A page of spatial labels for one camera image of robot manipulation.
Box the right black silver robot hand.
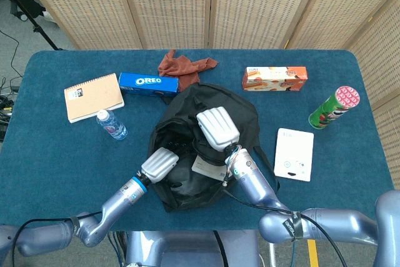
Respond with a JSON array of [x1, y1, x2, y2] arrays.
[[196, 107, 241, 152]]

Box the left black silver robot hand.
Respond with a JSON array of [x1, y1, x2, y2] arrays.
[[141, 147, 179, 184]]

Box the black fabric backpack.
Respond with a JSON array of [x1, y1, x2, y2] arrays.
[[148, 83, 281, 213]]

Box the tan spiral-bound notebook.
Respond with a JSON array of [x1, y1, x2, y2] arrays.
[[63, 73, 126, 124]]

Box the clear plastic water bottle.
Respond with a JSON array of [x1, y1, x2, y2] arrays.
[[96, 109, 128, 141]]

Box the crumpled brown cloth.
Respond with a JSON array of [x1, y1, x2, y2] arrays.
[[157, 49, 219, 91]]

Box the orange wafer roll box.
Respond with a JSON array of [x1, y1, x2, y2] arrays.
[[241, 66, 309, 92]]

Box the blue Oreo cookie box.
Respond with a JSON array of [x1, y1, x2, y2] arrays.
[[118, 72, 181, 98]]

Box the white small box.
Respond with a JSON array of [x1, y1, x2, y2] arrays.
[[273, 128, 314, 183]]

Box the silver-blue robot torso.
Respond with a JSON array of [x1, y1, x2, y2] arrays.
[[124, 230, 262, 267]]

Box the blue carpet table cover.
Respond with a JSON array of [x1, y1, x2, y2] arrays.
[[0, 49, 395, 233]]

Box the green Pringles can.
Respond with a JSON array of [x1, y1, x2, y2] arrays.
[[308, 85, 360, 130]]

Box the white table leg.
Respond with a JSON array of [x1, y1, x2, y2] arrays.
[[267, 243, 277, 267]]

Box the yellow floor tape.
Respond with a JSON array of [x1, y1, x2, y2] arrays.
[[306, 238, 321, 267]]

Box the black tripod stand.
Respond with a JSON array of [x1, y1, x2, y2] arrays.
[[0, 0, 65, 51]]

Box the black cable bundle under table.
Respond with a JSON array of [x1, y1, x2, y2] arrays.
[[107, 231, 126, 267]]

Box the black cable over torso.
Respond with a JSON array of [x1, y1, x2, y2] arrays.
[[213, 231, 229, 267]]

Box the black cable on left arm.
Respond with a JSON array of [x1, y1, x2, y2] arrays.
[[11, 211, 104, 267]]

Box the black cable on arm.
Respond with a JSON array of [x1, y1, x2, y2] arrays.
[[222, 181, 348, 267], [11, 211, 104, 267]]

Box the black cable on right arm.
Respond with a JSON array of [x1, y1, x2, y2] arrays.
[[222, 181, 348, 267]]

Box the tangled black floor cables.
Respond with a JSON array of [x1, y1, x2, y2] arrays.
[[0, 29, 25, 126]]

